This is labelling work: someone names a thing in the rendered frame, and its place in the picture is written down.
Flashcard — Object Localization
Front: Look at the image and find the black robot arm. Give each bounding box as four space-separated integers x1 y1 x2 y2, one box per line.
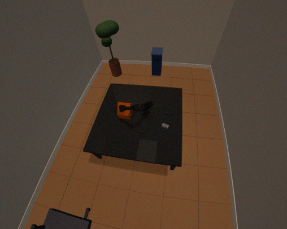
119 101 155 112

